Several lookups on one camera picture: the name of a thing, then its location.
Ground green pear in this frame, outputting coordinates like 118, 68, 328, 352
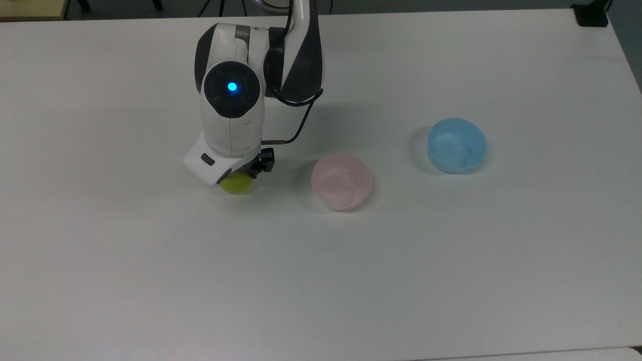
220, 172, 255, 195

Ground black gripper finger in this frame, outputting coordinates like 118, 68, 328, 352
249, 147, 276, 179

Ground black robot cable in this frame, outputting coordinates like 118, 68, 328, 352
260, 0, 325, 146

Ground wooden furniture piece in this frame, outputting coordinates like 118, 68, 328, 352
0, 0, 69, 22

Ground black table clamp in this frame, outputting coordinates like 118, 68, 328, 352
571, 0, 610, 27

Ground blue plastic bowl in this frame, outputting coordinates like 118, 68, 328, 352
427, 117, 488, 174

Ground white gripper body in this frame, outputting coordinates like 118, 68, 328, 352
182, 131, 262, 189

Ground pink plastic bowl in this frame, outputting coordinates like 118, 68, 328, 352
311, 153, 373, 212

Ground black tripod legs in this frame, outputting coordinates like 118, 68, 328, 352
198, 0, 247, 19

